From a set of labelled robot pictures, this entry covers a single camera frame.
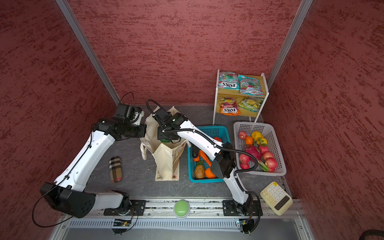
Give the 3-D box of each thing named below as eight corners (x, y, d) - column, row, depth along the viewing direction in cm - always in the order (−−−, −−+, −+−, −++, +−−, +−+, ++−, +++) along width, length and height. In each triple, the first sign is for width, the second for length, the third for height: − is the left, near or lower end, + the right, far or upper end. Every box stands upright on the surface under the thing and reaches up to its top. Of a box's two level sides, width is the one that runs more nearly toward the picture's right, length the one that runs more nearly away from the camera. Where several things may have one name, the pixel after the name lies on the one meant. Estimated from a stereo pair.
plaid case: (113, 184, 83) (110, 182, 80) (111, 161, 92) (108, 158, 89) (123, 180, 84) (121, 178, 81) (120, 157, 93) (118, 155, 90)
